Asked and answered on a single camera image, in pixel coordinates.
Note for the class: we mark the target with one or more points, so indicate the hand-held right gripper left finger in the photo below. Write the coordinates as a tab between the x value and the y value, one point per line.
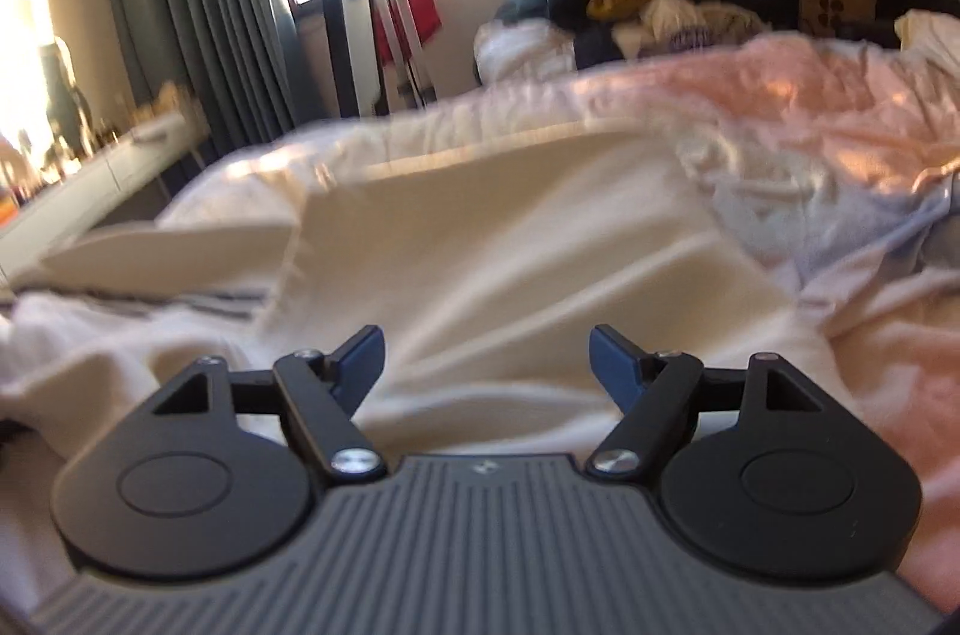
356	365

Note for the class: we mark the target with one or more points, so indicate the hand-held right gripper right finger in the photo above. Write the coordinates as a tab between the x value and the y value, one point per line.
611	361

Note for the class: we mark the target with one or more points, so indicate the metal clothes rack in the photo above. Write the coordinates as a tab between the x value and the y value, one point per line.
397	5

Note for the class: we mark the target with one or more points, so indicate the dark navy garment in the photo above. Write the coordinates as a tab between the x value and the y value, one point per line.
592	42

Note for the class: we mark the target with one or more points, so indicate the white dressing table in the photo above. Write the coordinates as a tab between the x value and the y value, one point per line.
90	185

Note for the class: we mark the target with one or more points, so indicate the white panel heater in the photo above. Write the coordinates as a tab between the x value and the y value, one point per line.
351	42

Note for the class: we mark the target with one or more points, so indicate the white quilt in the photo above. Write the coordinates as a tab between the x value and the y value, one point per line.
525	50

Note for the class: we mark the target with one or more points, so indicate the pink duvet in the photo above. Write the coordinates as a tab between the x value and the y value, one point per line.
825	102

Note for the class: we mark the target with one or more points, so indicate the white garment purple print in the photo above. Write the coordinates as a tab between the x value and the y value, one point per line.
686	27

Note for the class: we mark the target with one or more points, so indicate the red cloth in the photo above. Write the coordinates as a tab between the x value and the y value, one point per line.
424	16

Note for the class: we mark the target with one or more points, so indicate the teal crumpled cloth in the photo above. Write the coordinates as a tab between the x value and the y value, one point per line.
525	5

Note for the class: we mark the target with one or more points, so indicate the group of cosmetic bottles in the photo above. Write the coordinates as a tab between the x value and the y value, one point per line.
64	102

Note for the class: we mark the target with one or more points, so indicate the cream pillow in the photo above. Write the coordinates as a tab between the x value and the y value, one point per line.
930	27

